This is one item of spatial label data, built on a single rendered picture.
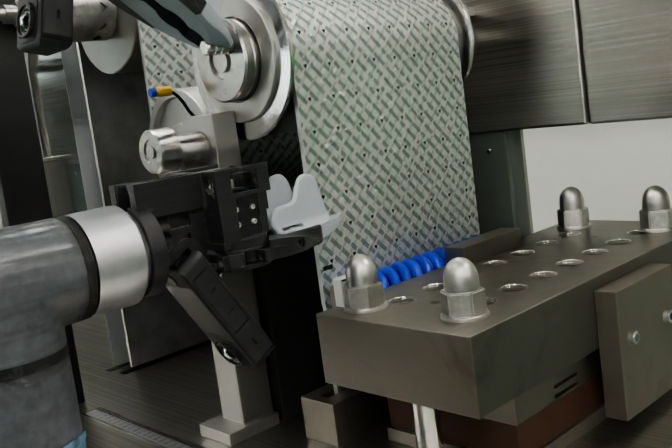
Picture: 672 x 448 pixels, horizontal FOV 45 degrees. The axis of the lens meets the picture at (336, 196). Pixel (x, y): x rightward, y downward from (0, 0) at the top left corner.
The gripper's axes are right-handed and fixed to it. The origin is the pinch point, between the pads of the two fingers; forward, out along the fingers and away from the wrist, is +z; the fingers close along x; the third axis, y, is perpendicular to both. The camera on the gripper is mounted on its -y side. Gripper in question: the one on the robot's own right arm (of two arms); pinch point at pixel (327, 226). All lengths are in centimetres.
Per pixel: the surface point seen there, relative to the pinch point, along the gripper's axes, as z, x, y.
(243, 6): -3.2, 3.6, 20.4
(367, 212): 5.0, -0.3, 0.3
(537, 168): 263, 150, -31
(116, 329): -1.4, 41.3, -14.2
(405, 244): 9.7, -0.3, -3.8
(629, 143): 263, 106, -22
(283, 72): -2.7, -0.1, 14.2
